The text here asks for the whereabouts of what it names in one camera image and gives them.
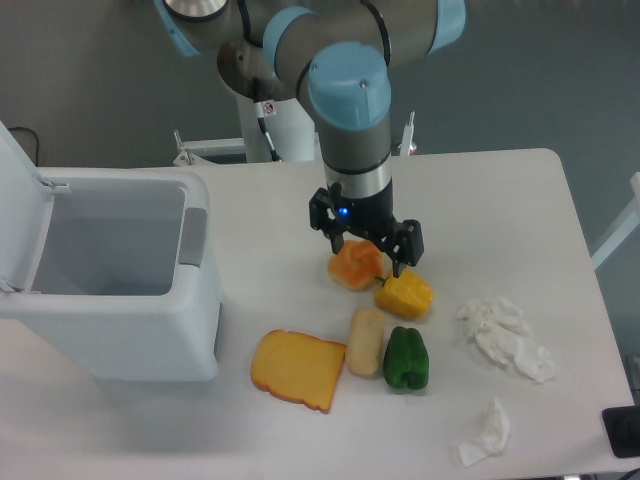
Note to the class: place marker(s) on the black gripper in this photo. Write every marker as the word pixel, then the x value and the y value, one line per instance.
pixel 369 218

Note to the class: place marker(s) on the pale oblong bread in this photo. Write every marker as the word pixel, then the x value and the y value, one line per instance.
pixel 365 341

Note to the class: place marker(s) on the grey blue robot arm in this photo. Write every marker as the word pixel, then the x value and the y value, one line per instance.
pixel 336 67

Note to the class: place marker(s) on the round orange bread roll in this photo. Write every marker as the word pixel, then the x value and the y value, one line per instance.
pixel 357 265

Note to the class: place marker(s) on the yellow bell pepper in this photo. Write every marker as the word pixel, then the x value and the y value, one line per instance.
pixel 408 296

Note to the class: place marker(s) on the green bell pepper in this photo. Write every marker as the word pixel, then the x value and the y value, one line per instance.
pixel 406 364

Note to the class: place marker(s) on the yellow toast slice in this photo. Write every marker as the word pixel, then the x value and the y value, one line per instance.
pixel 298 368

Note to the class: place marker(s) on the large crumpled white tissue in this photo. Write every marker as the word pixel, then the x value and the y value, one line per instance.
pixel 499 330

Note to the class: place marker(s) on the small crumpled white tissue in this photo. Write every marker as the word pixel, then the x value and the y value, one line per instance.
pixel 492 439

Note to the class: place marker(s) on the white open trash bin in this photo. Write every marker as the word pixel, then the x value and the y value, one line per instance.
pixel 114 268

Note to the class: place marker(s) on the black device at edge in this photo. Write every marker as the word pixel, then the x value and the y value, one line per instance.
pixel 622 428

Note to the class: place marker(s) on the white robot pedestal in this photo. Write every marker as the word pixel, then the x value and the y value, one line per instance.
pixel 284 127

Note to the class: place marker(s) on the white frame at right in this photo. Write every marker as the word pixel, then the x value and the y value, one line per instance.
pixel 625 223

